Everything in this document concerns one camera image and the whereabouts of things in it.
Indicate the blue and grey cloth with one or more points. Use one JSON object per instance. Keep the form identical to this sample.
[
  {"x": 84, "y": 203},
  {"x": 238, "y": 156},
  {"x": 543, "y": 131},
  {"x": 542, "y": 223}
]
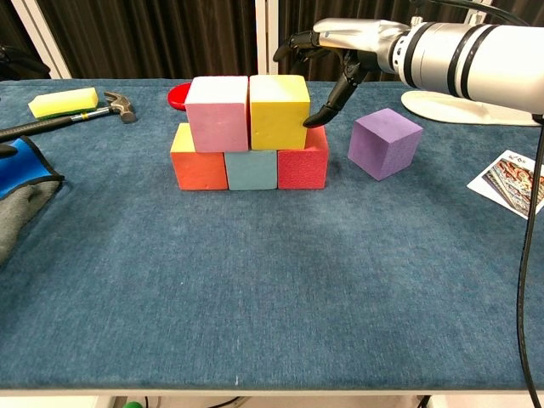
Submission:
[{"x": 25, "y": 204}]

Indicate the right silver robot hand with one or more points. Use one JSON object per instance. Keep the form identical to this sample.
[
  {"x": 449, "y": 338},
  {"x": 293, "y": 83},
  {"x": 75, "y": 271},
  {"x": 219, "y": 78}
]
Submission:
[{"x": 361, "y": 38}]

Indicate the pink foam cube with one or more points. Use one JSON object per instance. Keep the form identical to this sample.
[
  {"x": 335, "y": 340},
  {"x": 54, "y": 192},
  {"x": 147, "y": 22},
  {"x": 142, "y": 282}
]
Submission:
[{"x": 217, "y": 123}]

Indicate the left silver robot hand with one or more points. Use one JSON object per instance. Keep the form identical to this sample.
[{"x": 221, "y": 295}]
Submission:
[{"x": 21, "y": 64}]

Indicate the red foam cube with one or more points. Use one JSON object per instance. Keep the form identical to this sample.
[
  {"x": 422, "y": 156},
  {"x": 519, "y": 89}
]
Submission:
[{"x": 302, "y": 170}]

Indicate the yellow foam cube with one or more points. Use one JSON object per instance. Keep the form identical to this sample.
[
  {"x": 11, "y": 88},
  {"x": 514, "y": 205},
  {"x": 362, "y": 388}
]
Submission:
[{"x": 278, "y": 119}]

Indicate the purple foam cube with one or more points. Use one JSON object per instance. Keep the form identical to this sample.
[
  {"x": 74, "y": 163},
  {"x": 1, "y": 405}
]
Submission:
[{"x": 382, "y": 140}]

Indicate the printed picture card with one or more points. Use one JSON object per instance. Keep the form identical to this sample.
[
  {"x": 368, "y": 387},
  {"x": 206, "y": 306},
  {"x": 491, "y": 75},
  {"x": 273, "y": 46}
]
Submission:
[{"x": 506, "y": 183}]

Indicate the red round disc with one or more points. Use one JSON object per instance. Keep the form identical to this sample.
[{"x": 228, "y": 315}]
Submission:
[{"x": 177, "y": 98}]

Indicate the green round object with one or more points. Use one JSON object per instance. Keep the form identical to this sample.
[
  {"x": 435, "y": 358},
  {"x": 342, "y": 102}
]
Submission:
[{"x": 134, "y": 404}]

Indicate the orange foam cube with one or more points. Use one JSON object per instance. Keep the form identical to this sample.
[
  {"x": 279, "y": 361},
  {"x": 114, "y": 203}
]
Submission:
[{"x": 197, "y": 170}]

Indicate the yellow sponge block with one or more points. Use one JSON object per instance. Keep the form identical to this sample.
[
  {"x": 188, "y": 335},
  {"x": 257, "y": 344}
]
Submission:
[{"x": 64, "y": 102}]

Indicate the white metal frame post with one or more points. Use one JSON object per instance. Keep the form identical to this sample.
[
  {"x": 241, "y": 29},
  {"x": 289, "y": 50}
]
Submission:
[
  {"x": 482, "y": 17},
  {"x": 264, "y": 38},
  {"x": 40, "y": 38}
]

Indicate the dark blue table mat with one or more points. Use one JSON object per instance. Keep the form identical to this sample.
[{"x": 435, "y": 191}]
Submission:
[{"x": 272, "y": 297}]

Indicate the light blue foam cube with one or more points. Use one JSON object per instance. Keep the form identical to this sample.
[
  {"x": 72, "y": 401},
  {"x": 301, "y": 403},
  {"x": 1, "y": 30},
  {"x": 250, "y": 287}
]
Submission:
[{"x": 251, "y": 170}]

